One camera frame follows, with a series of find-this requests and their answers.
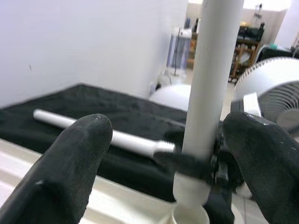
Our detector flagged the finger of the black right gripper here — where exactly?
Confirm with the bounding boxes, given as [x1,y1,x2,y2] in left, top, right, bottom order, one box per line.
[155,150,212,185]
[164,129,187,146]

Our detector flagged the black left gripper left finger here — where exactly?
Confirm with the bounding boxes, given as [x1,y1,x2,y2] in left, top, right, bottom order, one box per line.
[0,113,114,224]

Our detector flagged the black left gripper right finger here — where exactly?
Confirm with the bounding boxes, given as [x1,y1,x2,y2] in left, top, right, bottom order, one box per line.
[221,111,299,224]

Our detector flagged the white plastic table top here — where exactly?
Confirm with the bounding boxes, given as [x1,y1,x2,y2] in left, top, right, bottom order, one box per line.
[0,137,210,224]

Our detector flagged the white plastic table leg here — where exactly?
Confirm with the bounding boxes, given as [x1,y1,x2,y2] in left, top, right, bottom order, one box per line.
[172,0,245,210]
[33,108,176,157]

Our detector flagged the black table cloth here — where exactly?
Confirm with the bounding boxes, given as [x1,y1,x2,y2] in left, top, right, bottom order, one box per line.
[0,83,248,203]

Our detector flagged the white standing fan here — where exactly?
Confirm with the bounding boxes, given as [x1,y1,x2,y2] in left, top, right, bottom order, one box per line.
[149,57,299,142]

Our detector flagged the white blue air purifier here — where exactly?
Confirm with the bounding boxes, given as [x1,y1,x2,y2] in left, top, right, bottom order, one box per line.
[166,26,192,76]

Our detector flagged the wooden shelf rack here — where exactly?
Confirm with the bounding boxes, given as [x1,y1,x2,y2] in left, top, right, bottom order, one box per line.
[228,21,266,84]

